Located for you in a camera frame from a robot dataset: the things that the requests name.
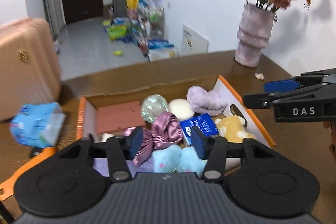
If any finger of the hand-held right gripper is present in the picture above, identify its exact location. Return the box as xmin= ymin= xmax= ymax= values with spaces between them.
xmin=242 ymin=81 xmax=336 ymax=109
xmin=264 ymin=69 xmax=336 ymax=93

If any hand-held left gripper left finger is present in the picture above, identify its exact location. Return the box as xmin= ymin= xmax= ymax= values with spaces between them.
xmin=59 ymin=126 xmax=144 ymax=182

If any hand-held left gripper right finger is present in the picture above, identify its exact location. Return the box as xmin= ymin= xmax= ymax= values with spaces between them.
xmin=190 ymin=126 xmax=276 ymax=182

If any blue and white packet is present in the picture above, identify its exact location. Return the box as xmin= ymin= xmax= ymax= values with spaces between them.
xmin=179 ymin=113 xmax=219 ymax=147

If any pink layered sponge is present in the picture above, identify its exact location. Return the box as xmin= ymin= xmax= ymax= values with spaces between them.
xmin=96 ymin=101 xmax=146 ymax=135

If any red cardboard box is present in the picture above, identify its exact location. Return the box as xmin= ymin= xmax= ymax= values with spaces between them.
xmin=76 ymin=74 xmax=276 ymax=180

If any blue plush toy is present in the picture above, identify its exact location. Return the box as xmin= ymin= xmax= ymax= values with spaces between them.
xmin=152 ymin=144 xmax=208 ymax=173

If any iridescent clear ball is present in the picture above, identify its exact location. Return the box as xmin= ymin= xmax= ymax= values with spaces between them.
xmin=141 ymin=94 xmax=169 ymax=123

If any purple fluffy headband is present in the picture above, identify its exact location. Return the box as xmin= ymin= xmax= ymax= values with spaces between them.
xmin=186 ymin=86 xmax=227 ymax=117

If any purple towel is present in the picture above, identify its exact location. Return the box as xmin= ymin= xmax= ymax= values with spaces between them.
xmin=94 ymin=157 xmax=155 ymax=178

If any person's right hand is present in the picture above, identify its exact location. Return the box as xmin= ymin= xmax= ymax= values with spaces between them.
xmin=323 ymin=120 xmax=336 ymax=152

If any pink textured vase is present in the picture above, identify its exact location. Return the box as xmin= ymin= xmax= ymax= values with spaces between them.
xmin=234 ymin=4 xmax=276 ymax=68

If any white flat carton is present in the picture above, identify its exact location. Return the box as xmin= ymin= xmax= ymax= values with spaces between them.
xmin=181 ymin=25 xmax=210 ymax=56

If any blue printed tissue pack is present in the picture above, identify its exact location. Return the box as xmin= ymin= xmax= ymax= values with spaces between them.
xmin=9 ymin=102 xmax=66 ymax=148

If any pile of household clutter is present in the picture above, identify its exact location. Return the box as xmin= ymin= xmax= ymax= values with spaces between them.
xmin=104 ymin=0 xmax=181 ymax=62

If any pink ribbed suitcase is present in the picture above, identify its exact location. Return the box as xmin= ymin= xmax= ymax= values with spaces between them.
xmin=0 ymin=17 xmax=62 ymax=122

